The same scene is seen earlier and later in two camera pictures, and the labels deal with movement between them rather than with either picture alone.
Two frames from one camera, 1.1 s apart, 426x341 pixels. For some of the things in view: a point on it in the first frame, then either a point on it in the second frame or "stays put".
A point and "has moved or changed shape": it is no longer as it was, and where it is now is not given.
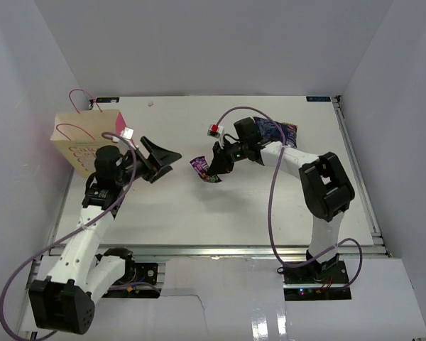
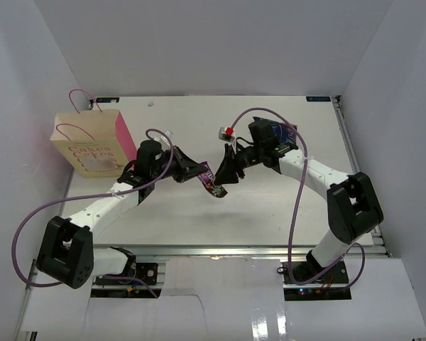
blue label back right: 319,99 stays put
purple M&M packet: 201,165 has moved or changed shape
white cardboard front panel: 241,298 stays put
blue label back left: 108,100 stays put
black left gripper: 150,167 to 187,168
